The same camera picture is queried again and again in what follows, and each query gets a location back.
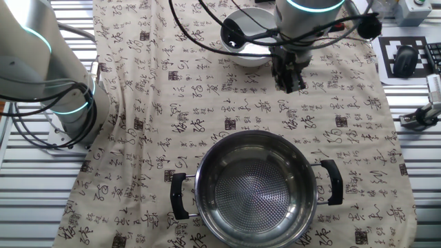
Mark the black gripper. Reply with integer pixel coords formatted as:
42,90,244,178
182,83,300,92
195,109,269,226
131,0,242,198
270,46,311,95

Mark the black ladle with red accents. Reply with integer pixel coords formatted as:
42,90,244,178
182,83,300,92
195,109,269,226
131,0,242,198
220,17,346,49

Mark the white round bowl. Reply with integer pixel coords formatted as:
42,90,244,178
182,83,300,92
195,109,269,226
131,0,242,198
219,6,287,68

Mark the black white marker board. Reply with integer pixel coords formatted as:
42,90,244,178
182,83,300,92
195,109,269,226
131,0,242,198
368,25,441,86

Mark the beige calligraphy print cloth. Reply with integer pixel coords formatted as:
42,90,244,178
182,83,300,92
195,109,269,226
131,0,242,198
51,0,418,248

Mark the black computer mouse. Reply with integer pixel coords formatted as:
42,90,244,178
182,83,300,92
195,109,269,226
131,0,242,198
392,44,420,79

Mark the clear plastic container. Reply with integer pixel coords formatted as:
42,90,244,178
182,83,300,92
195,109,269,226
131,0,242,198
370,0,396,19

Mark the grey button box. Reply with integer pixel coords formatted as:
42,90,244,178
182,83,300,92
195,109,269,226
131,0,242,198
393,0,433,28

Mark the black keyboard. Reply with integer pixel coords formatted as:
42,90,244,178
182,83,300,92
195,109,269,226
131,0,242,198
424,41,441,75

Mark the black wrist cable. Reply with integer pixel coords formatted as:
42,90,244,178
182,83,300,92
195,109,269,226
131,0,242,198
167,0,383,58

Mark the steel pot with black handles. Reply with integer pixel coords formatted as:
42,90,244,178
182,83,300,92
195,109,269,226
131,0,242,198
170,130,345,248

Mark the silver camera mount bracket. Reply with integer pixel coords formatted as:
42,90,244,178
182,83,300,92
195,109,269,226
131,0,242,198
398,102,441,132

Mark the small silver camera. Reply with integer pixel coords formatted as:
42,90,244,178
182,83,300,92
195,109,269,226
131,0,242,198
426,73,441,111

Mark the black arm base cable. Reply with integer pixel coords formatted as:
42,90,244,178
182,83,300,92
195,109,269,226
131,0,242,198
0,81,100,152

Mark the thick grey cable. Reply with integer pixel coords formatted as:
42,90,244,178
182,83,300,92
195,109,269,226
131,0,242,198
57,20,97,44

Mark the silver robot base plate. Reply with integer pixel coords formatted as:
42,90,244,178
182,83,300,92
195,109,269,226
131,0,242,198
44,118,92,158

